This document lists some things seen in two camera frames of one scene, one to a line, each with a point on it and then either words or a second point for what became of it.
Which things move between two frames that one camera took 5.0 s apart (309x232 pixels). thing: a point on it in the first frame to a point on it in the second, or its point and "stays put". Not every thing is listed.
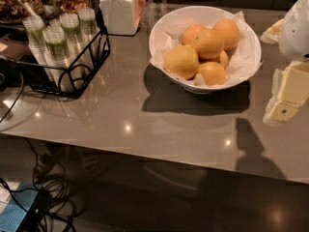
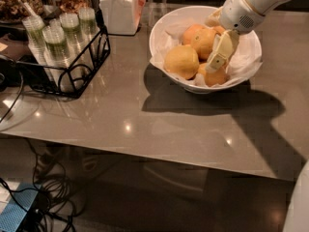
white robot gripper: x=295 y=36 to x=238 y=13
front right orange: x=212 y=72 stays put
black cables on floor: x=50 y=207 stays put
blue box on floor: x=13 y=216 stays put
